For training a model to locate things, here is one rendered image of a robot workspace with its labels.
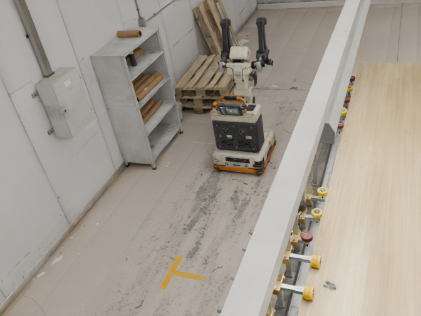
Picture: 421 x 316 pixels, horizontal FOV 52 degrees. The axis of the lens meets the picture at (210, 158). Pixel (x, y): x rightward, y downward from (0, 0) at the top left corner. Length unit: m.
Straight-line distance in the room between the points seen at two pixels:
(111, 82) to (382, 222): 3.31
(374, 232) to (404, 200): 0.41
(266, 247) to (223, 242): 3.48
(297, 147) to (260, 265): 0.43
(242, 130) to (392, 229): 2.28
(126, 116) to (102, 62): 0.71
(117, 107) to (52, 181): 1.20
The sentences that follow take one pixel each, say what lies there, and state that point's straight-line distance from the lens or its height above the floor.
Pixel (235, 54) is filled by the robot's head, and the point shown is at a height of 1.32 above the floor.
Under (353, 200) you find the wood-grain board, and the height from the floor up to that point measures 0.90.
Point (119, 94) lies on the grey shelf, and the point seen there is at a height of 1.08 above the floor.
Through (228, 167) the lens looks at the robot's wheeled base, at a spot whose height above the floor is 0.11.
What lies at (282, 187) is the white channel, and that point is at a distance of 1.10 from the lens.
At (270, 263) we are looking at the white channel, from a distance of 0.92.
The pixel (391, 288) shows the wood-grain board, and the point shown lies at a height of 0.90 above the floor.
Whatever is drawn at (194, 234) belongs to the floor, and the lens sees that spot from 4.58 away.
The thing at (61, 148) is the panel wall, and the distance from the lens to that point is 4.86.
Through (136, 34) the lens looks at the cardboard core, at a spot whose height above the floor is 1.60.
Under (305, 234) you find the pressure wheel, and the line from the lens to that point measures 3.15.
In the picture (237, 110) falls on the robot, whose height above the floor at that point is 0.89.
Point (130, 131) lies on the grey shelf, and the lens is 5.44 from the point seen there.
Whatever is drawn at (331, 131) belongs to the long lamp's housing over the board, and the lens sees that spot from 1.50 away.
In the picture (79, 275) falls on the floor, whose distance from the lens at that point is 4.62.
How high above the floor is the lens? 3.16
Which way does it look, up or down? 34 degrees down
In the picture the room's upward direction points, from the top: 11 degrees counter-clockwise
